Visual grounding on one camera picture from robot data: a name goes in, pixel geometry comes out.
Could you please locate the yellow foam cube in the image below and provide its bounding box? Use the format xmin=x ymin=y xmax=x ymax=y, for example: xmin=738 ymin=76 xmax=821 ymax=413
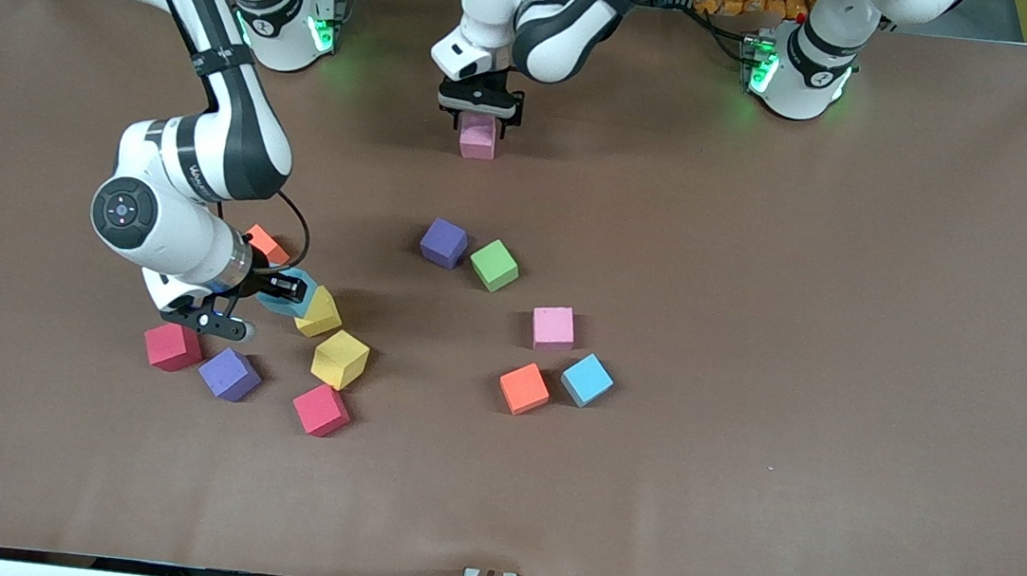
xmin=292 ymin=283 xmax=346 ymax=342
xmin=308 ymin=326 xmax=373 ymax=395

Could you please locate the orange foam cube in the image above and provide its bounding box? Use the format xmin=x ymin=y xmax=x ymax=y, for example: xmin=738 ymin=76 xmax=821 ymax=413
xmin=241 ymin=223 xmax=294 ymax=269
xmin=495 ymin=360 xmax=555 ymax=419

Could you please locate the brown table mat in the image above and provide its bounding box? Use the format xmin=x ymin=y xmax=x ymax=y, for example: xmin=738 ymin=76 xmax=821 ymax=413
xmin=0 ymin=0 xmax=1027 ymax=576

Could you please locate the green foam cube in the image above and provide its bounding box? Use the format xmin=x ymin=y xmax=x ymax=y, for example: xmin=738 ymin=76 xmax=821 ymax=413
xmin=465 ymin=236 xmax=524 ymax=296

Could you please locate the pink foam cube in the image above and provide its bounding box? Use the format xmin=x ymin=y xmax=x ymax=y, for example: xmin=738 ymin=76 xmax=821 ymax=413
xmin=457 ymin=111 xmax=502 ymax=163
xmin=529 ymin=304 xmax=579 ymax=355

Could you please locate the purple foam cube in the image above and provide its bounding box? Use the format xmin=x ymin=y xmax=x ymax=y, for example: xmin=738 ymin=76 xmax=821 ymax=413
xmin=195 ymin=344 xmax=267 ymax=406
xmin=417 ymin=214 xmax=472 ymax=272

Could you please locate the blue foam cube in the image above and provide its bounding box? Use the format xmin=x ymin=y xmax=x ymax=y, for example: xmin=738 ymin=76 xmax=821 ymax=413
xmin=255 ymin=264 xmax=323 ymax=321
xmin=556 ymin=349 xmax=618 ymax=412

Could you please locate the red foam cube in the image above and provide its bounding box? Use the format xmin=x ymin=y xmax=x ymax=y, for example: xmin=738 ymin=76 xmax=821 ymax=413
xmin=140 ymin=316 xmax=207 ymax=377
xmin=289 ymin=381 xmax=356 ymax=441

